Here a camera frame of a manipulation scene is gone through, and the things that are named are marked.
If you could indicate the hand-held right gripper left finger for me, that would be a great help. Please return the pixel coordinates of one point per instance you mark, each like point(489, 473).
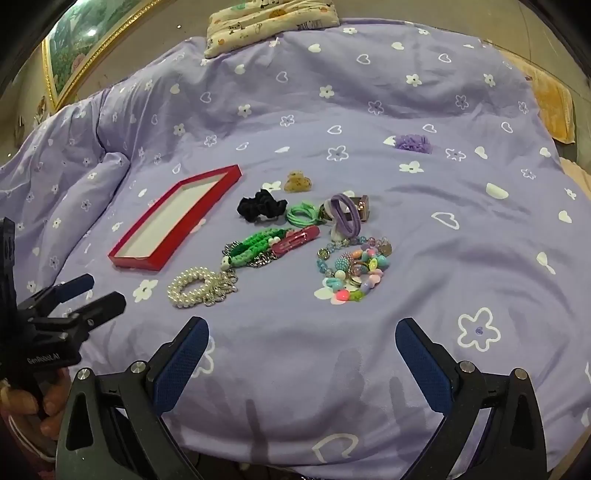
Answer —
point(182, 364)

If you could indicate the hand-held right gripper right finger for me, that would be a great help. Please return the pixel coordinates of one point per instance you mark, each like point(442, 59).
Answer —
point(425, 364)

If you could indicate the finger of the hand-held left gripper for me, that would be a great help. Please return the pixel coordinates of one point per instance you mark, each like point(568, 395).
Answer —
point(74, 286)
point(99, 309)

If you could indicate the red shallow box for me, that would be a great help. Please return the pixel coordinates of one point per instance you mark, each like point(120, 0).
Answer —
point(138, 262)

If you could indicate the black scrunchie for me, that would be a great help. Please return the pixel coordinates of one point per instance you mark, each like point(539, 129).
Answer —
point(258, 205)

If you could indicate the yellowish hair claw clip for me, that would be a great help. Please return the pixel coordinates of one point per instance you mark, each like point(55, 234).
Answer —
point(295, 183)

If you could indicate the person's left hand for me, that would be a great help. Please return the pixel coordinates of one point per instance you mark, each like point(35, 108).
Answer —
point(55, 404)

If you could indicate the pink hair clip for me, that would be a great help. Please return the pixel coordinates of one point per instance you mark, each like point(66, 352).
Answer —
point(295, 240)

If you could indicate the brown hair clip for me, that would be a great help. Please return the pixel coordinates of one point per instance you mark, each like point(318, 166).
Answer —
point(362, 205)

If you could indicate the gold framed picture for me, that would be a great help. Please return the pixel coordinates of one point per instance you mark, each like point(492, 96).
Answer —
point(78, 50)

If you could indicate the purple printed blanket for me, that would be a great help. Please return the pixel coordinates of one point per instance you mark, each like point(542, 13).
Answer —
point(351, 115)

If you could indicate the orange towel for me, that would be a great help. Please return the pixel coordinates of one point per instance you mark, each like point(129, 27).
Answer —
point(551, 99)

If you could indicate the cartoon print pillow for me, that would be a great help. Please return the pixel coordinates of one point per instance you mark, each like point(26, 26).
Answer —
point(258, 25)

